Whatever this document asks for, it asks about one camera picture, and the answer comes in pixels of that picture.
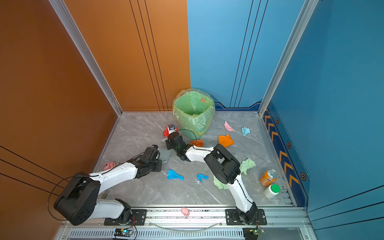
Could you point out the red paper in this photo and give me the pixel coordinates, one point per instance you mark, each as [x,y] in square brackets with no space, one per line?
[166,132]

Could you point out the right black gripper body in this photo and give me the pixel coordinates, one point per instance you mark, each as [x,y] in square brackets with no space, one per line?
[169,146]

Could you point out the orange crumpled paper right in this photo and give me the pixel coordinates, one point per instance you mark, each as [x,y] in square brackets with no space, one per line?
[225,141]

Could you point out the blue crumpled paper left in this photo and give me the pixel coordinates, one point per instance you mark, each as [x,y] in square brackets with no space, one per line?
[173,175]

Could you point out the pink paper scrap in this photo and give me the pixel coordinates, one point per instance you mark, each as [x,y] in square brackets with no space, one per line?
[228,127]

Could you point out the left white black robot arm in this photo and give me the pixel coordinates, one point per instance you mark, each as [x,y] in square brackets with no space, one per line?
[79,201]

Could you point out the right circuit board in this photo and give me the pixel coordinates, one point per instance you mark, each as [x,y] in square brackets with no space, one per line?
[252,233]

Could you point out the light blue paper scrap far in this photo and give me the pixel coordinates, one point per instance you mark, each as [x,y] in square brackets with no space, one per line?
[245,131]

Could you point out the orange crumpled paper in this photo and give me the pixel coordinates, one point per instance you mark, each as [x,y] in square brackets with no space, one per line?
[225,141]
[198,143]

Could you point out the orange crumpled paper centre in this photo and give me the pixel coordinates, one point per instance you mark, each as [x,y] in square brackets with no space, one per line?
[198,143]

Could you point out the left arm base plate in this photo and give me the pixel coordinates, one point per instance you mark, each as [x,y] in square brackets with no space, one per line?
[135,217]

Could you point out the left circuit board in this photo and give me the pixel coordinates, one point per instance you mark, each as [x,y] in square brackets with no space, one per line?
[123,233]

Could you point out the pink paper ball on rail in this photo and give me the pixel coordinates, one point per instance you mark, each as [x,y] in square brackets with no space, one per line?
[185,211]

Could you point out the grey-green plastic dustpan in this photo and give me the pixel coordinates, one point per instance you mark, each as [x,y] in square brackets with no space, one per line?
[164,155]

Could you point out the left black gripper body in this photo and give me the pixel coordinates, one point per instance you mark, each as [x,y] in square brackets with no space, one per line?
[155,167]

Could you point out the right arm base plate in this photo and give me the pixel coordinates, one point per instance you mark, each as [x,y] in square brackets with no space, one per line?
[235,217]

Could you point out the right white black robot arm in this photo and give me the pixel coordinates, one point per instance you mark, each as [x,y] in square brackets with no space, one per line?
[224,166]

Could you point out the light green crumpled paper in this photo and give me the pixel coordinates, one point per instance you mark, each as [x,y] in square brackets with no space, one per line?
[219,184]

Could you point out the pink toy on yellow base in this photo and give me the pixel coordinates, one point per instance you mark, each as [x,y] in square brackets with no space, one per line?
[109,166]

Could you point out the small blue paper scrap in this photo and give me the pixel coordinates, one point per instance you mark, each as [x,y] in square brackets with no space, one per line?
[201,177]

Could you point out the white bottle green cap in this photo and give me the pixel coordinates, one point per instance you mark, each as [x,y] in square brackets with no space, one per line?
[271,191]

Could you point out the green trash bin with liner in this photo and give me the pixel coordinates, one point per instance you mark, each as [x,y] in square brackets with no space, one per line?
[194,111]

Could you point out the circuit board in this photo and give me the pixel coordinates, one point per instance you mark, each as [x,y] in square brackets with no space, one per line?
[252,233]
[123,233]

